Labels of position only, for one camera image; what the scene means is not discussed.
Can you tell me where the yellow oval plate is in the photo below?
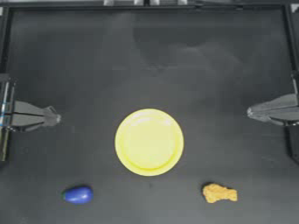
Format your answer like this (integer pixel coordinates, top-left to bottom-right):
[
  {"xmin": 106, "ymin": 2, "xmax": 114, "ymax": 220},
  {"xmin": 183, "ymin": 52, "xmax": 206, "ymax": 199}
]
[{"xmin": 114, "ymin": 108, "xmax": 186, "ymax": 177}]

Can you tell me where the black metal frame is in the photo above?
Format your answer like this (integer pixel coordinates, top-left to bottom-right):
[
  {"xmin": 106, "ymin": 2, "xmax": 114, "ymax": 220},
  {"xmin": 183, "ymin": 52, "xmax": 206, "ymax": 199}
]
[{"xmin": 0, "ymin": 0, "xmax": 299, "ymax": 165}]

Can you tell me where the fried chicken toy piece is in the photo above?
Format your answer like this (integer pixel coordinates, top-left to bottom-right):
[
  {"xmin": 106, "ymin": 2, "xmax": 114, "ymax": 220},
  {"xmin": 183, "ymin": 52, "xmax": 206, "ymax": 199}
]
[{"xmin": 201, "ymin": 182, "xmax": 239, "ymax": 204}]

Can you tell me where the purple toy eggplant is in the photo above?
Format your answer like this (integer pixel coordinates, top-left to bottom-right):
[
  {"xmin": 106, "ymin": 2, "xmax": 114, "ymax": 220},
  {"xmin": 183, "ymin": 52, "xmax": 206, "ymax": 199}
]
[{"xmin": 62, "ymin": 185, "xmax": 95, "ymax": 205}]

